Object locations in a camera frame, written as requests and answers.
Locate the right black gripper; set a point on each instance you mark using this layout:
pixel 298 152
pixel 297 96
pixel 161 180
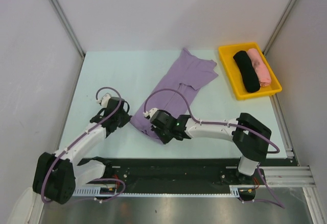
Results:
pixel 164 139

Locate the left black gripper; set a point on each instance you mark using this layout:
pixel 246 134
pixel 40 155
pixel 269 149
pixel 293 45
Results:
pixel 126 119

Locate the purple t shirt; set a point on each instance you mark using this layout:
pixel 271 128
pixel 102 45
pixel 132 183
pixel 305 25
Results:
pixel 188 74

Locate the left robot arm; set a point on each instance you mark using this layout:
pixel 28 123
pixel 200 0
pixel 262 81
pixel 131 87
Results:
pixel 58 174

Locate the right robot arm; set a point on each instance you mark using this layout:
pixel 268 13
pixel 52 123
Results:
pixel 248 134

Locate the rolled black t shirt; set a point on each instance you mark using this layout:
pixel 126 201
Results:
pixel 249 77

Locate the yellow plastic tray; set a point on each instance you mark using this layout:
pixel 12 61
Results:
pixel 226 53

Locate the rolled pink t shirt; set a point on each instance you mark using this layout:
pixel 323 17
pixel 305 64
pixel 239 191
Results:
pixel 260 68

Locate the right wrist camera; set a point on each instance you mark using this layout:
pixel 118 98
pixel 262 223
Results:
pixel 149 114

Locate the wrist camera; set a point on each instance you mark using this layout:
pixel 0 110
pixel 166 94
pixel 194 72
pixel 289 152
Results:
pixel 103 102
pixel 149 114

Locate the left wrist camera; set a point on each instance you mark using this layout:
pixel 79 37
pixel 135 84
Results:
pixel 103 102

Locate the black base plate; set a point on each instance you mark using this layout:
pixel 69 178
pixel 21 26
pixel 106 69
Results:
pixel 182 175

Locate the white slotted cable duct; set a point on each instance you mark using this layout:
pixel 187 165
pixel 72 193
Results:
pixel 106 191

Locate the aluminium frame rail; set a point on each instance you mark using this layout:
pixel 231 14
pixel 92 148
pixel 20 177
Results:
pixel 289 176

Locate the left aluminium corner post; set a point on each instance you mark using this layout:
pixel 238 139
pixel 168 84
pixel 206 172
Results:
pixel 67 27

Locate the aluminium corner post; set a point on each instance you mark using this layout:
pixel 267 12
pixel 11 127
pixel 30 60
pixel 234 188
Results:
pixel 282 20
pixel 67 27

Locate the right aluminium corner post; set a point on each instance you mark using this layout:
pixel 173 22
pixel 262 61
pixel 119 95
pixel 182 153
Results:
pixel 282 20

